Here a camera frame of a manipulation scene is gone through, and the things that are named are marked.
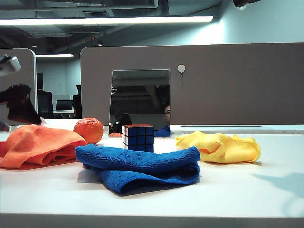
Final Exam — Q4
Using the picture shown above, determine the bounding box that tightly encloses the long ceiling light strip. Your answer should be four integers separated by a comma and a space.
0, 15, 214, 26

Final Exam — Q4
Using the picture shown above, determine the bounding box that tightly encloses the short ceiling light strip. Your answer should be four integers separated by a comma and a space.
35, 53, 74, 57

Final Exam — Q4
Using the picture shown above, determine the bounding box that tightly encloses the Rubik's cube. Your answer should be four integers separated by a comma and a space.
122, 124, 155, 152

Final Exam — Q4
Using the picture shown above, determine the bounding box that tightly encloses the orange microfiber rag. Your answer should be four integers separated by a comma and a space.
0, 125, 87, 170

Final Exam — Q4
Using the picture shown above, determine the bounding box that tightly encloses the yellow microfiber rag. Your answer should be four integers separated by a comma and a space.
175, 130, 261, 164

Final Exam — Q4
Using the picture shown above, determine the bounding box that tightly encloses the standing square mirror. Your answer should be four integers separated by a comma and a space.
108, 69, 171, 139

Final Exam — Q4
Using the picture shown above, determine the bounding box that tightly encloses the dark seated person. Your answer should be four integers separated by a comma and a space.
72, 85, 82, 118

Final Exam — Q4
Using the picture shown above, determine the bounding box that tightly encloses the black office chair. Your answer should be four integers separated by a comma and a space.
37, 91, 54, 119

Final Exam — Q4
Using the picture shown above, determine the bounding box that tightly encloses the orange fruit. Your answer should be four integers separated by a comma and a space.
73, 117, 104, 145

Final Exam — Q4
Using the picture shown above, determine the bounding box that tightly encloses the blue microfiber rag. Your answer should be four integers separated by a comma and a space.
74, 143, 201, 196

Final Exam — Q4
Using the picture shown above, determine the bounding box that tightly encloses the dark computer monitor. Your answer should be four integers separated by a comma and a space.
56, 99, 74, 112

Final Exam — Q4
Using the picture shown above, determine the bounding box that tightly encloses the wide brown desk divider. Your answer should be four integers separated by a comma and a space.
80, 42, 304, 126

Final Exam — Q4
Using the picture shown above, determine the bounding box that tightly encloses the white wall hook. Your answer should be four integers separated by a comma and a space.
177, 64, 186, 80

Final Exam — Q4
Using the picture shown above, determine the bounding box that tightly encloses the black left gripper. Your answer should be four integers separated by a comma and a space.
0, 84, 44, 133

